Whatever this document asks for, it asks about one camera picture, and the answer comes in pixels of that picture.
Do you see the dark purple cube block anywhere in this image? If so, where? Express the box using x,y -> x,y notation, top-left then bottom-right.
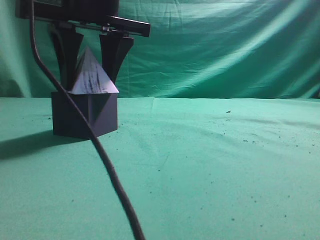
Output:
51,92 -> 118,140

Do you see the white purple marbled square pyramid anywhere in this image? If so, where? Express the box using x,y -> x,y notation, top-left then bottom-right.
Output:
68,47 -> 119,95

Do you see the black cable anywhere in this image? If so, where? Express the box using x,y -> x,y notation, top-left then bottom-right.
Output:
28,0 -> 147,240

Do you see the green backdrop cloth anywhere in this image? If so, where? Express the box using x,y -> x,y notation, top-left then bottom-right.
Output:
0,0 -> 320,100

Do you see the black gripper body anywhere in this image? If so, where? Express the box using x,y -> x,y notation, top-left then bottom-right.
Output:
15,0 -> 151,38

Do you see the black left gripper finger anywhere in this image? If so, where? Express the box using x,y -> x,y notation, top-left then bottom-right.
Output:
49,22 -> 84,91

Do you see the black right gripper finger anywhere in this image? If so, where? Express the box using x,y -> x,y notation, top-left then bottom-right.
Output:
99,32 -> 134,82

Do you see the green table cloth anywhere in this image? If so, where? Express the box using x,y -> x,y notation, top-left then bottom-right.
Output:
0,97 -> 320,240

